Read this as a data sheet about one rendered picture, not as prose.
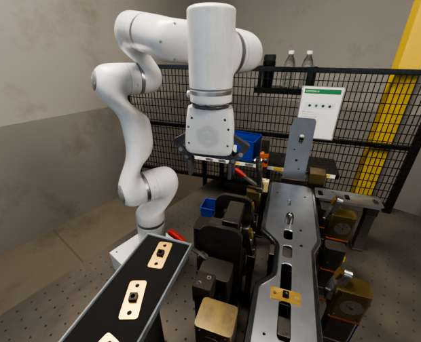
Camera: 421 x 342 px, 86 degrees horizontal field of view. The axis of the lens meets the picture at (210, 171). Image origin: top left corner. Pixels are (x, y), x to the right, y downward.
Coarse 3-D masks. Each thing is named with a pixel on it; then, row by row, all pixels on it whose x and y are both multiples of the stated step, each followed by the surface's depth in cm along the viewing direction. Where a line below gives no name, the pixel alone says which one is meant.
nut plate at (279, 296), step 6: (276, 288) 68; (270, 294) 66; (276, 294) 66; (282, 294) 65; (288, 294) 65; (294, 294) 66; (300, 294) 66; (282, 300) 64; (288, 300) 64; (294, 300) 64; (300, 300) 64
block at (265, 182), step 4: (264, 180) 111; (268, 180) 112; (264, 184) 111; (268, 184) 112; (264, 188) 112; (264, 192) 113; (264, 196) 115; (264, 200) 116; (264, 204) 117; (260, 208) 119; (260, 212) 120; (260, 216) 121; (260, 220) 122; (260, 224) 123; (260, 228) 125; (256, 232) 127; (260, 232) 126; (256, 236) 128; (260, 236) 127
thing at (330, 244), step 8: (328, 240) 87; (328, 248) 83; (336, 248) 83; (344, 248) 83; (320, 256) 90; (328, 256) 85; (336, 256) 84; (344, 256) 85; (320, 264) 88; (328, 264) 86; (336, 264) 85; (320, 272) 90; (328, 272) 89; (320, 280) 92; (328, 280) 90; (320, 288) 93; (320, 296) 95
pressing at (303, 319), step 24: (288, 192) 114; (312, 192) 115; (264, 216) 97; (312, 216) 97; (288, 240) 85; (312, 240) 85; (288, 264) 76; (312, 264) 76; (264, 288) 68; (312, 288) 68; (264, 312) 62; (312, 312) 62; (264, 336) 57; (312, 336) 57
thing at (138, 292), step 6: (132, 282) 52; (138, 282) 52; (144, 282) 52; (132, 288) 50; (138, 288) 50; (144, 288) 50; (126, 294) 49; (132, 294) 48; (138, 294) 49; (126, 300) 48; (132, 300) 47; (138, 300) 48; (126, 306) 47; (132, 306) 47; (138, 306) 47; (120, 312) 46; (126, 312) 46; (132, 312) 46; (138, 312) 46; (120, 318) 45; (126, 318) 45; (132, 318) 45
